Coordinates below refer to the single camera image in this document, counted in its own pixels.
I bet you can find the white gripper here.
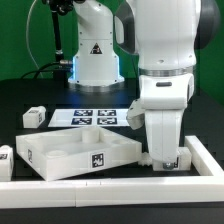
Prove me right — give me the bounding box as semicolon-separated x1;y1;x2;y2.
145;110;183;170

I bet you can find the white square tabletop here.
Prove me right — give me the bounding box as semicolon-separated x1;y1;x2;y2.
16;126;142;181

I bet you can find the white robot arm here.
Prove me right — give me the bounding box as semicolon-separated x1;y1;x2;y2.
70;0;220;169

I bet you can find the white L-shaped fence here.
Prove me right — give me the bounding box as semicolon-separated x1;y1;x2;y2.
0;136;224;209

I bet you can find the white marker sheet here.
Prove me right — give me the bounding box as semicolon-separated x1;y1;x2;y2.
49;109;128;127

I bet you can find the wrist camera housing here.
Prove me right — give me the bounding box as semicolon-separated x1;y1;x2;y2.
126;99;145;130

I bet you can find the black camera pole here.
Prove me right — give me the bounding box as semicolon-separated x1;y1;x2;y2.
42;0;73;79

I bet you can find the black cable bundle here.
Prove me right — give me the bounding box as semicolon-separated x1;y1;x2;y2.
20;61;74;80

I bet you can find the grey cable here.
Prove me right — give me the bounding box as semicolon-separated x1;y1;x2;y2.
25;0;44;79

